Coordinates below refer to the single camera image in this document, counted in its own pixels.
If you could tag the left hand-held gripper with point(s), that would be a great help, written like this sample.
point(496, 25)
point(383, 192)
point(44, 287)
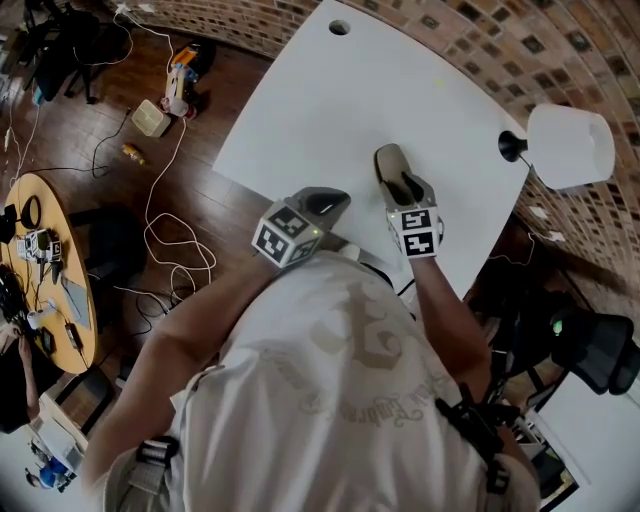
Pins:
point(280, 235)

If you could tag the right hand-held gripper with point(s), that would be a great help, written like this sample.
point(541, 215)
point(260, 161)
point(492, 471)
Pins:
point(419, 232)

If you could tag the brown glasses case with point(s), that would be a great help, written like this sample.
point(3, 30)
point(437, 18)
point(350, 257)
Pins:
point(391, 165)

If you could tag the person's right forearm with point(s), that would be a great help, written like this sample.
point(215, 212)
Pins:
point(442, 310)

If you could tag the person's left forearm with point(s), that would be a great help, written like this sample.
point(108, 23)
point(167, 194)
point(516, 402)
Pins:
point(200, 310)

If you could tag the black lamp base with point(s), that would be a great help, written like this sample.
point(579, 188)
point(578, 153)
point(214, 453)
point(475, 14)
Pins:
point(511, 146)

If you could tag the white lampshade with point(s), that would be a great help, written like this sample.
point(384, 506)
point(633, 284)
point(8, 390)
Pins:
point(570, 145)

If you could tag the person's white printed t-shirt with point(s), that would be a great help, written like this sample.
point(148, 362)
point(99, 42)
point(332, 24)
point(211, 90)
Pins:
point(330, 400)

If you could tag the yellow and white toy truck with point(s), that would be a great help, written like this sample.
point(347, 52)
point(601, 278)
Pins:
point(179, 80)

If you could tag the translucent plastic storage box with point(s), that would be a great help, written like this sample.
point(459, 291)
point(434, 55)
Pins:
point(150, 118)

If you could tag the small yellow toy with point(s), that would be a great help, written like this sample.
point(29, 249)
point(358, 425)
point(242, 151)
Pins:
point(134, 153)

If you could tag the black mesh office chair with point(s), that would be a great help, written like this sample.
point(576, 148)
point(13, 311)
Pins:
point(600, 350)

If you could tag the round wooden table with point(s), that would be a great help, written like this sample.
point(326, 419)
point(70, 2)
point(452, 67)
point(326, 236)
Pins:
point(75, 250)

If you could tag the grey tablet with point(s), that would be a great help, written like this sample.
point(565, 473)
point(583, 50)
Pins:
point(76, 300)

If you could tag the spare hand-held gripper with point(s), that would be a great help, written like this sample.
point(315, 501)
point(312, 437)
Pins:
point(40, 246)

